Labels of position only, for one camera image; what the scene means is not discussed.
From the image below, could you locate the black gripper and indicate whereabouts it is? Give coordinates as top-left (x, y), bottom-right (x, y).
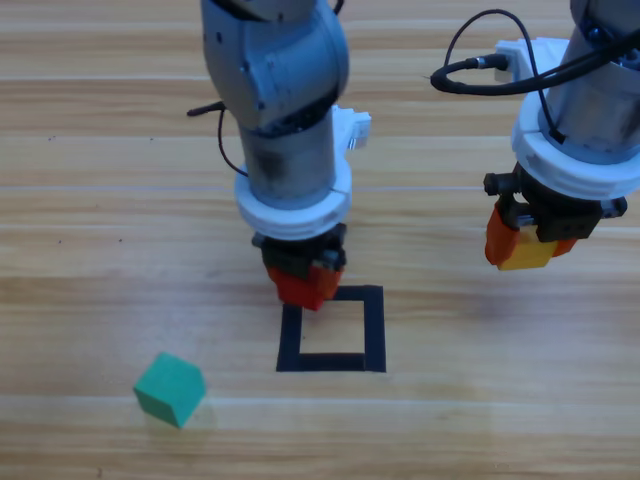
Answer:
top-left (483, 167), bottom-right (629, 267)
top-left (251, 223), bottom-right (348, 306)

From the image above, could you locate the yellow wooden block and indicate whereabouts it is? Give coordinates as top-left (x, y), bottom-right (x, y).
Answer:
top-left (497, 232), bottom-right (559, 272)

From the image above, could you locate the green wooden block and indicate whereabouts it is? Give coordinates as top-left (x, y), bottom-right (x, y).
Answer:
top-left (132, 351), bottom-right (207, 430)

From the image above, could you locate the black tape square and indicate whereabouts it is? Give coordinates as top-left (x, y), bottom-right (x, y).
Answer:
top-left (275, 284), bottom-right (387, 374)

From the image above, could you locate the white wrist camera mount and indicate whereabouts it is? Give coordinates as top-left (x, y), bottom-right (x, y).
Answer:
top-left (494, 37), bottom-right (640, 201)
top-left (233, 104), bottom-right (374, 246)

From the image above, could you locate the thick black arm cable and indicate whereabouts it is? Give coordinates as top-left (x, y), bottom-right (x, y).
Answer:
top-left (187, 101), bottom-right (226, 118)
top-left (429, 29), bottom-right (640, 97)

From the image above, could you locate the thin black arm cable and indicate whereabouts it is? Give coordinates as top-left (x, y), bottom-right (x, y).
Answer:
top-left (446, 9), bottom-right (566, 145)
top-left (216, 107), bottom-right (250, 177)

